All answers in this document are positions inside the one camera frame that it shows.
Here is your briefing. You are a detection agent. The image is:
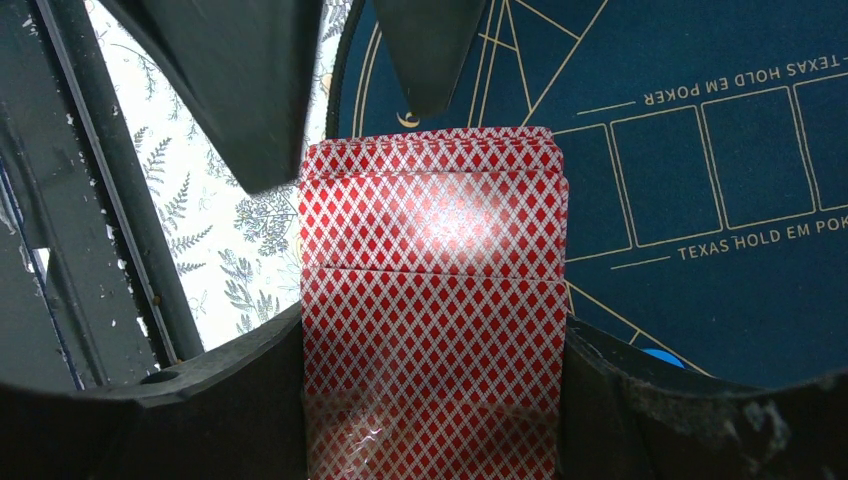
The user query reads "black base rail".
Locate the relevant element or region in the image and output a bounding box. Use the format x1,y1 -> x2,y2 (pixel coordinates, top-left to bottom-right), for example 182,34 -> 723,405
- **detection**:
1,1 -> 204,392

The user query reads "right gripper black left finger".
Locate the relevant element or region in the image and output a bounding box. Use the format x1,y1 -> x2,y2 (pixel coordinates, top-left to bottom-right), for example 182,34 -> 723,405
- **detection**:
1,305 -> 308,479

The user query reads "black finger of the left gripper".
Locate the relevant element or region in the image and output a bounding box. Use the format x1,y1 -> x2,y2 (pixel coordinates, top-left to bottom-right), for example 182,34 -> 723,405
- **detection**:
103,0 -> 323,195
374,0 -> 486,118

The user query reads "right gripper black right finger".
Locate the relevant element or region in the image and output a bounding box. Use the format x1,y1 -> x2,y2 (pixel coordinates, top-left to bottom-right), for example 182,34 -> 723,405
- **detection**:
559,317 -> 847,479

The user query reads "pink sponge block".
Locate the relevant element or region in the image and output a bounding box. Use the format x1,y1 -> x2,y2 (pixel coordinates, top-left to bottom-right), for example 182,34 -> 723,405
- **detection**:
299,127 -> 569,479

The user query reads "blue small blind button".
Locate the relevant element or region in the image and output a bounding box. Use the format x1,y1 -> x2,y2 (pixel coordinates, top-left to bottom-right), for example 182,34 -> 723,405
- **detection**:
642,348 -> 686,369

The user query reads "round dark poker mat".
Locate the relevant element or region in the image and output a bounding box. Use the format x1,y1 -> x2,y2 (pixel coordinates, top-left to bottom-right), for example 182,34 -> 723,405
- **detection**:
328,1 -> 847,387

